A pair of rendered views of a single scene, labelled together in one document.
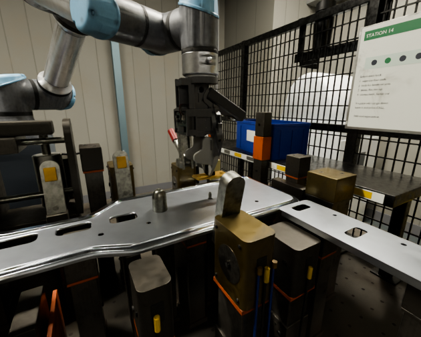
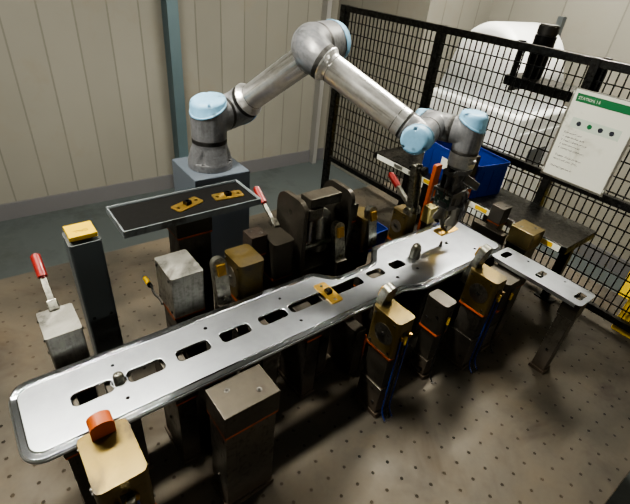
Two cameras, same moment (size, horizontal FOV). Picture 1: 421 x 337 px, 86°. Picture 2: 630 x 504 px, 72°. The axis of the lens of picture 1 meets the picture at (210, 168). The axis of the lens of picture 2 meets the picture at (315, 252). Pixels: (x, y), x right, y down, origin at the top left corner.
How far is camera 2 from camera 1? 0.99 m
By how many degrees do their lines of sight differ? 21
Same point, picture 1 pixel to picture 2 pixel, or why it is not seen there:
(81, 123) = (105, 60)
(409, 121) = (591, 182)
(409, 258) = (566, 289)
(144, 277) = (443, 300)
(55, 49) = (279, 81)
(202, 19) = (478, 138)
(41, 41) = not seen: outside the picture
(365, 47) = (575, 106)
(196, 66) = (465, 166)
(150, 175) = not seen: hidden behind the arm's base
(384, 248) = (555, 284)
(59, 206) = (341, 254)
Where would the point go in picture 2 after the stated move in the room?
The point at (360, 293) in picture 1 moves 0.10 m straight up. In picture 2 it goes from (525, 309) to (535, 289)
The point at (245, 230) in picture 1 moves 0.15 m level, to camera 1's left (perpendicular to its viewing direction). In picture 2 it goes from (492, 277) to (441, 277)
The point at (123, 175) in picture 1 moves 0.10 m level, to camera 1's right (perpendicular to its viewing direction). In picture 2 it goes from (373, 226) to (403, 226)
